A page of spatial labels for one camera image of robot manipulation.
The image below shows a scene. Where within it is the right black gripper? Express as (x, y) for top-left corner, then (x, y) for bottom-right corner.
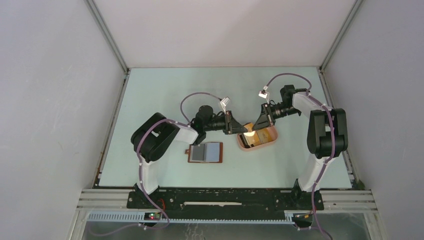
(252, 102), (300, 131)

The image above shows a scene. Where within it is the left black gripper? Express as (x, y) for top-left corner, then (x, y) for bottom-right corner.
(203, 110), (247, 135)

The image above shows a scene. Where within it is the gold VIP card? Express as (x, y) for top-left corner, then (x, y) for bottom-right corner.
(242, 122), (261, 148)
(257, 128), (273, 144)

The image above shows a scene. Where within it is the pink oval tray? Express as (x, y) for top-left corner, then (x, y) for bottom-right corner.
(236, 126), (278, 152)

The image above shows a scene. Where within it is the brown leather card holder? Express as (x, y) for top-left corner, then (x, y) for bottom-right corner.
(185, 142), (224, 164)

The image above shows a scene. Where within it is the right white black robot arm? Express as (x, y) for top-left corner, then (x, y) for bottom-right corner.
(252, 85), (348, 209)

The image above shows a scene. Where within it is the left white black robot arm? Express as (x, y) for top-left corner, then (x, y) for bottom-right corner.
(130, 105), (248, 208)

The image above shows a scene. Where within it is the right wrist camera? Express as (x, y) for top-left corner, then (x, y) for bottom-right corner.
(258, 85), (270, 102)

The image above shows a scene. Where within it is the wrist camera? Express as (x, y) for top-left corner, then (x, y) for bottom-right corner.
(219, 96), (231, 113)
(258, 85), (270, 102)

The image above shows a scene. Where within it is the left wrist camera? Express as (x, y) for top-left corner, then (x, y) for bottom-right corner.
(219, 96), (231, 113)

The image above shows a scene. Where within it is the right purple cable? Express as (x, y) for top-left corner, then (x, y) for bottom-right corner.
(264, 72), (337, 240)

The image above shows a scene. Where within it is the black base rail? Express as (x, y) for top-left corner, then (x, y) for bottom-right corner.
(126, 187), (324, 221)

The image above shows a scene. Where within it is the aluminium frame rail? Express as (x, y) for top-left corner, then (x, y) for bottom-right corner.
(84, 0), (130, 75)

